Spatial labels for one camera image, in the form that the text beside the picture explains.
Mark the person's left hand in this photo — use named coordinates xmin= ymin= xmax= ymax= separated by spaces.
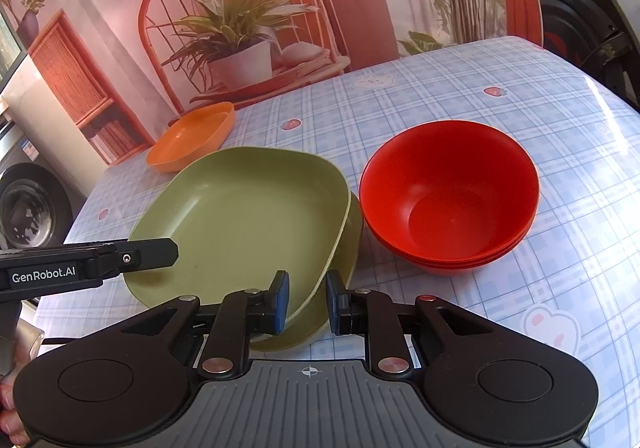
xmin=0 ymin=370 xmax=26 ymax=436

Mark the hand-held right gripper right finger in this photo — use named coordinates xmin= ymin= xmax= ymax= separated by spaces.
xmin=326 ymin=271 xmax=511 ymax=376

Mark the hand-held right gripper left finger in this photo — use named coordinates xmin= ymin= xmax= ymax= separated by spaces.
xmin=105 ymin=272 xmax=291 ymax=379

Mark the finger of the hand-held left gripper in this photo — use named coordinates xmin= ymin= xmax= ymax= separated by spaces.
xmin=97 ymin=238 xmax=179 ymax=279

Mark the red bowl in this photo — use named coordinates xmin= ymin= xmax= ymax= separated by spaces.
xmin=367 ymin=218 xmax=533 ymax=269
xmin=359 ymin=122 xmax=541 ymax=260
xmin=380 ymin=233 xmax=525 ymax=277

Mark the green square bowl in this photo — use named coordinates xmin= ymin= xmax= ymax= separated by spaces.
xmin=128 ymin=146 xmax=351 ymax=324

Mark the black exercise bike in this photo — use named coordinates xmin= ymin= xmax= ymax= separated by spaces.
xmin=539 ymin=0 xmax=640 ymax=109

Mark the green plate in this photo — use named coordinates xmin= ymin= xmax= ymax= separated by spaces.
xmin=250 ymin=188 xmax=364 ymax=355

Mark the orange square bowl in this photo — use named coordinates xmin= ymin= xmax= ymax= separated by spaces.
xmin=146 ymin=102 xmax=236 ymax=173

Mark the black framed window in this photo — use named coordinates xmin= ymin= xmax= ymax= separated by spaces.
xmin=0 ymin=0 xmax=26 ymax=94

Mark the blue checked tablecloth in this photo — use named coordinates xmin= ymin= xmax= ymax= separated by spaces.
xmin=37 ymin=36 xmax=640 ymax=448

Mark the grey washing machine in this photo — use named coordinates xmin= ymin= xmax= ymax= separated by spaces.
xmin=0 ymin=118 xmax=88 ymax=249

